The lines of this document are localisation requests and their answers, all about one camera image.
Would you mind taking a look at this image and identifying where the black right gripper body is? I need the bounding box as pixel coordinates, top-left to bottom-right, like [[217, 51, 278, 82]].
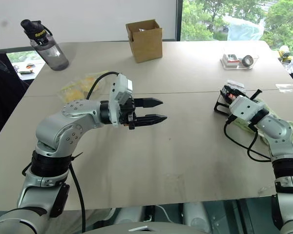
[[228, 88, 246, 101]]

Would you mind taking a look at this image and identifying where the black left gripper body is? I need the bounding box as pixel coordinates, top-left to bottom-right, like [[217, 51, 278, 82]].
[[118, 96, 137, 130]]

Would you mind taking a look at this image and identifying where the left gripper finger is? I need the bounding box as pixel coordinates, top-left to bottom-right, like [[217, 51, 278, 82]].
[[134, 97, 165, 109], [134, 113, 168, 128]]

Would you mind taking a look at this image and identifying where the clear plastic container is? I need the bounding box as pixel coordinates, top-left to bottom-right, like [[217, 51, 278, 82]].
[[222, 53, 240, 64]]

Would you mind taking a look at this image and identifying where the brown cardboard box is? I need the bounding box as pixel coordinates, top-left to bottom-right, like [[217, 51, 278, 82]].
[[126, 19, 163, 63]]

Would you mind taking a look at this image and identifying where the crinkled clear plastic wrapper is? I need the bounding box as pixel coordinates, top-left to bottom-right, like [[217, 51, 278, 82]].
[[225, 79, 245, 90]]

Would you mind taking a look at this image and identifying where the black curved object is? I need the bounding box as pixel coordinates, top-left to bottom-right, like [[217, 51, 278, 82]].
[[214, 84, 232, 115]]

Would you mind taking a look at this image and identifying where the clear plastic tray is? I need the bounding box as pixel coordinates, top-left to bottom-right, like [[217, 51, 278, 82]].
[[219, 53, 259, 71]]

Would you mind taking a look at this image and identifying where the black tape roll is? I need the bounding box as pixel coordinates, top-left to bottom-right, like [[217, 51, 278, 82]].
[[241, 55, 254, 67]]

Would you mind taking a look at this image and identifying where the yellow plastic bag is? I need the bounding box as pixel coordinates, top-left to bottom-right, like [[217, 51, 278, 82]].
[[57, 70, 108, 103]]

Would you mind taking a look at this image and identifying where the yellow black object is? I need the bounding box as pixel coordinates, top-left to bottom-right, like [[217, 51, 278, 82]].
[[279, 45, 292, 63]]

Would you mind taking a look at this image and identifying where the light blue tarp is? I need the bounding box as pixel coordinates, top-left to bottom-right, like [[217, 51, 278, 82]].
[[227, 16, 266, 41]]

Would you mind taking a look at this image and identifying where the grey sports water bottle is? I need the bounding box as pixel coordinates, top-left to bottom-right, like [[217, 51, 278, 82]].
[[20, 19, 70, 71]]

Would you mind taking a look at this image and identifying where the grey rounded shape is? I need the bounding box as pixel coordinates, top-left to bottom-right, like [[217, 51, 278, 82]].
[[183, 201, 212, 229]]

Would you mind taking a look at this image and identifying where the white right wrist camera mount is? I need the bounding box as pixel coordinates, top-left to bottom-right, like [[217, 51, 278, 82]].
[[229, 95, 264, 122]]

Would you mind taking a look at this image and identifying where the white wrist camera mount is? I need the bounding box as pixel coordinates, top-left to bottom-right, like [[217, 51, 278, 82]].
[[108, 73, 134, 128], [229, 95, 264, 122]]

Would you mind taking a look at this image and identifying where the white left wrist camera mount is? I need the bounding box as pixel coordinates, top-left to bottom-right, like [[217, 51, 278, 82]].
[[108, 73, 134, 128]]

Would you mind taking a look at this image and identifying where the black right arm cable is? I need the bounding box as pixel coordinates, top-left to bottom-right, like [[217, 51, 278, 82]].
[[224, 116, 272, 163]]

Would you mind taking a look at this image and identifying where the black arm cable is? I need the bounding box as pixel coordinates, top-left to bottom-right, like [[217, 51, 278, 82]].
[[68, 71, 120, 234], [224, 116, 272, 163]]

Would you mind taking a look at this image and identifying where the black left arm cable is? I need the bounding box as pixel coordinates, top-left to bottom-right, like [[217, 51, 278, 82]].
[[68, 71, 120, 234]]

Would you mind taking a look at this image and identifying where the dark window frame post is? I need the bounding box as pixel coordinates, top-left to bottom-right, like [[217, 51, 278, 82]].
[[174, 0, 184, 42]]

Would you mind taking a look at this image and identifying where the thin white cable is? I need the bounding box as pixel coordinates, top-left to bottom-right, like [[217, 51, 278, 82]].
[[148, 204, 172, 223]]

